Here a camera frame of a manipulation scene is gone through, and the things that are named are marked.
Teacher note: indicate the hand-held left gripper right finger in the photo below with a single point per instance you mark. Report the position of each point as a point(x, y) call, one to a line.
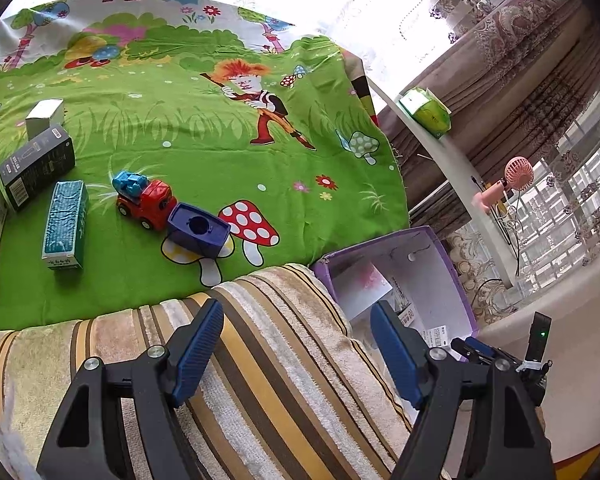
point(395, 355)

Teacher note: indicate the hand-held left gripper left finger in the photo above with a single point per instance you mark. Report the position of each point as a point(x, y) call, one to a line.
point(200, 355)

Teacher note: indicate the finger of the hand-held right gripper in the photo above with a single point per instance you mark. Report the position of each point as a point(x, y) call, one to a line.
point(474, 346)

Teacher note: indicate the white medicine box blue text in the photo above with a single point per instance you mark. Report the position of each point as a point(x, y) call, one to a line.
point(437, 336)

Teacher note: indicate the long white box gold emblem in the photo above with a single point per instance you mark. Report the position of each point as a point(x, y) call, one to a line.
point(409, 312)

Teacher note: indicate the purple cardboard box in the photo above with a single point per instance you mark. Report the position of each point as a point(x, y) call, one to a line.
point(430, 260)

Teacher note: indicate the teal patterned box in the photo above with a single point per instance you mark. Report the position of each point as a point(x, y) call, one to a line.
point(65, 225)

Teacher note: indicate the black product box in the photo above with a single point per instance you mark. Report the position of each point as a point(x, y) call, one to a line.
point(35, 170)

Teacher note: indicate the striped beige towel blanket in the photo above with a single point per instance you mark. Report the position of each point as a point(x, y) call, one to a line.
point(290, 360)

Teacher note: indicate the dark blue pencil sharpener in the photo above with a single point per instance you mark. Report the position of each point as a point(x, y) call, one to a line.
point(197, 227)

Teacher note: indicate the pink fan holder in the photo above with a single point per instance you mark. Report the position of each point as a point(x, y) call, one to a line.
point(486, 199)

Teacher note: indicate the red toy truck blue mixer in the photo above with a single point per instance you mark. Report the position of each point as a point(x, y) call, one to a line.
point(147, 200)

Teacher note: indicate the window security grille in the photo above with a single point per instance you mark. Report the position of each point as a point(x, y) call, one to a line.
point(580, 185)

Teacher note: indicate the pink handheld fan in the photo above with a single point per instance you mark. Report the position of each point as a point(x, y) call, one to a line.
point(519, 172)

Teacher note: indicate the white windowsill ledge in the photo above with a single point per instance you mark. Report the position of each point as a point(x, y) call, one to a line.
point(460, 170)

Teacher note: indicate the green cartoon printed bedsheet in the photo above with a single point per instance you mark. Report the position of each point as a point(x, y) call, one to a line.
point(180, 135)

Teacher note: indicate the green tissue pack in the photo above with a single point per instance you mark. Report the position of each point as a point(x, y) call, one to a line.
point(425, 112)

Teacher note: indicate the silver white cube box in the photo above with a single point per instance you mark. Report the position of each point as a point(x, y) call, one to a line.
point(45, 117)

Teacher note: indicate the brown patterned curtain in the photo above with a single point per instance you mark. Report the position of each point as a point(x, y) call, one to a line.
point(530, 60)

